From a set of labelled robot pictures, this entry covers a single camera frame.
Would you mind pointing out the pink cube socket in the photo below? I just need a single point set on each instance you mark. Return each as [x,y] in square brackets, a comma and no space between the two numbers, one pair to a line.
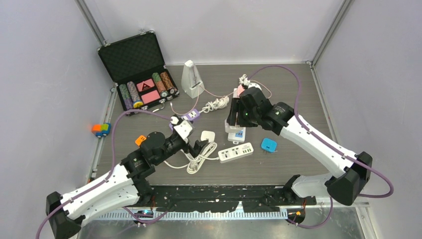
[239,90]

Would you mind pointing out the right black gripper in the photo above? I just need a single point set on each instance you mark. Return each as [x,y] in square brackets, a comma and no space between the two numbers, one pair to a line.
[237,106]

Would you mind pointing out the white grey power strip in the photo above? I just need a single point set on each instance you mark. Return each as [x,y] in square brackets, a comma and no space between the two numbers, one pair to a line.
[235,152]

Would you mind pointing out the purple power strip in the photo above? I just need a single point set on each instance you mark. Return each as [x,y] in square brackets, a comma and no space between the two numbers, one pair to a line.
[191,116]

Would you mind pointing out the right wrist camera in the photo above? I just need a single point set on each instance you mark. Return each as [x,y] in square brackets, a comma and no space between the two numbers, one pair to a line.
[246,84]

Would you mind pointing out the orange blue toy car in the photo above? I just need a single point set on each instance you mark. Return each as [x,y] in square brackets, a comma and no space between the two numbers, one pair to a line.
[101,130]

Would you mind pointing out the orange power strip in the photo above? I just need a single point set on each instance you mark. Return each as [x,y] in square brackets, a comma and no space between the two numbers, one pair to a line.
[139,140]

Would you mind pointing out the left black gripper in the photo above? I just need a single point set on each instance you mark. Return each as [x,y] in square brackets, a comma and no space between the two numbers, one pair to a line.
[197,147]

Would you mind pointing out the blue charger adapter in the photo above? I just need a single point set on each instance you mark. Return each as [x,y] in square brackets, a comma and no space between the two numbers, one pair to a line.
[269,145]

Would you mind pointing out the white adapter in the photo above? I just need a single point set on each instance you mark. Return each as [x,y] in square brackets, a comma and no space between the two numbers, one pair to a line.
[208,135]

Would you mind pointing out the black poker chip case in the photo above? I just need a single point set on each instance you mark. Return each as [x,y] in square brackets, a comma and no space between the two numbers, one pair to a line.
[137,67]

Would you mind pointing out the white metronome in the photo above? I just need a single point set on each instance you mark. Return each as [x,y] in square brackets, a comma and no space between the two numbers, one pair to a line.
[191,80]

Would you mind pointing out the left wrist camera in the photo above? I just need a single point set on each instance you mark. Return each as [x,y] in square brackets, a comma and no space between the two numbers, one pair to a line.
[182,127]

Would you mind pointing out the white cube socket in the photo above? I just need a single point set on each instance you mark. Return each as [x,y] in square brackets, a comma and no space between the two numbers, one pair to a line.
[232,128]

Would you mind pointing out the long white colourful power strip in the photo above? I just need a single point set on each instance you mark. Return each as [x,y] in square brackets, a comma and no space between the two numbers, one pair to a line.
[237,138]

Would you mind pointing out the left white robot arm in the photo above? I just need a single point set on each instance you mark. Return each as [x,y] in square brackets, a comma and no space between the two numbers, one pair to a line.
[125,185]

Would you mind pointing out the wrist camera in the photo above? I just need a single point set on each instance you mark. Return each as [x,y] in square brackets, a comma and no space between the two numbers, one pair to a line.
[246,84]
[182,127]

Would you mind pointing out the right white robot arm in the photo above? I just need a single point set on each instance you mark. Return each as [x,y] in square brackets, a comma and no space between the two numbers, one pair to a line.
[348,172]

